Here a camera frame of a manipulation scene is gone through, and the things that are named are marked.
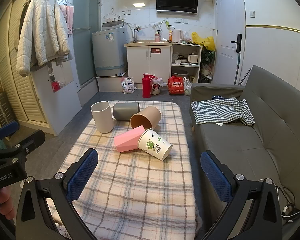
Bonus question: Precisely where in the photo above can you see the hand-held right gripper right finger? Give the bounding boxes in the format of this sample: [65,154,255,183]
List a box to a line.
[200,150,283,240]

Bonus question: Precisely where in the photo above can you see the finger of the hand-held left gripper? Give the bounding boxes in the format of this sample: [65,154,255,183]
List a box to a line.
[0,121,19,141]
[14,129,46,161]

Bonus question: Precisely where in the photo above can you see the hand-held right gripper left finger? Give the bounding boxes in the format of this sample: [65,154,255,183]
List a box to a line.
[15,148,98,240]

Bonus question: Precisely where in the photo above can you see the pink faceted cup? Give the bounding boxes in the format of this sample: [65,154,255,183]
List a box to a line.
[114,125,146,153]

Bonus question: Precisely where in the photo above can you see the white cup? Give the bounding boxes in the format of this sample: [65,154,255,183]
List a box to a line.
[90,101,114,134]

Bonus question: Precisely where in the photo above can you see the green printed paper cup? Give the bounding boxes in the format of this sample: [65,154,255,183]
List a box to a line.
[137,128,173,161]

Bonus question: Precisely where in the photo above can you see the grey cup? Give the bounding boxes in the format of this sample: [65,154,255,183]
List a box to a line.
[112,102,140,121]

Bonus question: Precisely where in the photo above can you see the brown cup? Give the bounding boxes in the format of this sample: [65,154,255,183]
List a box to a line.
[130,106,162,130]

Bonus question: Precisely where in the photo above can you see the person's left hand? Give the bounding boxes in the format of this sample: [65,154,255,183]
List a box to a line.
[0,187,14,222]

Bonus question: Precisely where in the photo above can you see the grey sofa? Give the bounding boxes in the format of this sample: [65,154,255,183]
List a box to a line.
[189,65,300,240]

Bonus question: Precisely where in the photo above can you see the cream louvred wardrobe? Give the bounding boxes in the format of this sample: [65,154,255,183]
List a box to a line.
[0,0,51,131]

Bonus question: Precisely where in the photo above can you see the plaid blanket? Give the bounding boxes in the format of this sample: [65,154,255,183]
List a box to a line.
[46,101,200,240]

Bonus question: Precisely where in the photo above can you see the green checked cloth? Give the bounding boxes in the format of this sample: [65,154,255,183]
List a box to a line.
[191,98,255,127]

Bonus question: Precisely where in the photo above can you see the white plastic bag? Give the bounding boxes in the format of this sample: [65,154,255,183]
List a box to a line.
[184,79,193,96]

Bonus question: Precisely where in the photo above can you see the red shopping bag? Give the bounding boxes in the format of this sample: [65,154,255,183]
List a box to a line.
[168,76,185,96]

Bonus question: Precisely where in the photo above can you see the white printed packet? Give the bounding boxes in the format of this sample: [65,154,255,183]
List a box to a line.
[120,77,137,94]

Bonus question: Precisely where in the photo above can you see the white padded jacket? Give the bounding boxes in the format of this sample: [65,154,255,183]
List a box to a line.
[16,0,71,77]

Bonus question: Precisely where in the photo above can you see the red thermos flask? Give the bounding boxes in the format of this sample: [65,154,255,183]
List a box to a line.
[142,73,152,99]

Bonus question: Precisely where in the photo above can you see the grey washing machine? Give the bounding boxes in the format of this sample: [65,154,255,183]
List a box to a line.
[92,27,127,77]

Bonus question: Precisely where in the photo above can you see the frosted glass sliding door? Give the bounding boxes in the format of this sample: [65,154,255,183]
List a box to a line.
[72,0,102,86]

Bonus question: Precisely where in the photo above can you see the white sink cabinet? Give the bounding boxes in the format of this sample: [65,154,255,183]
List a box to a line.
[124,41,173,89]

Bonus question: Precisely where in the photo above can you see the pink hanging clothes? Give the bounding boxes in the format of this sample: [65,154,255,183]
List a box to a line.
[59,4,74,35]

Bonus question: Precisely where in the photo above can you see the white open shelf unit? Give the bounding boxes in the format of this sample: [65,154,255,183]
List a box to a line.
[170,42,203,84]

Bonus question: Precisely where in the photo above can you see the yellow plastic bag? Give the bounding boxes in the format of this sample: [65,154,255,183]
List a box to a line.
[191,32,216,51]

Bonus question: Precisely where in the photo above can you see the white electric kettle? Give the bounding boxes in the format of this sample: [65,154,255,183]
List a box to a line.
[172,29,184,43]

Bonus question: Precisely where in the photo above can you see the white door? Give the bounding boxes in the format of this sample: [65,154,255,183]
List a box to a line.
[214,0,247,85]

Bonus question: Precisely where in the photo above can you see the metal faucet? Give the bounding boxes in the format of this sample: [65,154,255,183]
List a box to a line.
[133,25,142,42]

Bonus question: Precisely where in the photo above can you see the wall mirror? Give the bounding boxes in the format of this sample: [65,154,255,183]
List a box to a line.
[46,60,74,93]

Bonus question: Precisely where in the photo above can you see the black and white cables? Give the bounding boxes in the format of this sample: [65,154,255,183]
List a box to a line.
[274,186,300,222]

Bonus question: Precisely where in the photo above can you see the green mop handle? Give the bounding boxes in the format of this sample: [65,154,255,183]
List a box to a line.
[236,52,241,84]

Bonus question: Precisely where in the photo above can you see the black door handle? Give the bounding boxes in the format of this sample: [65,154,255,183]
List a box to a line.
[231,33,242,53]

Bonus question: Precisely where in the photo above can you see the wire clothes hanger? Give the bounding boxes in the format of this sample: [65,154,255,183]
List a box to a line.
[103,7,122,22]

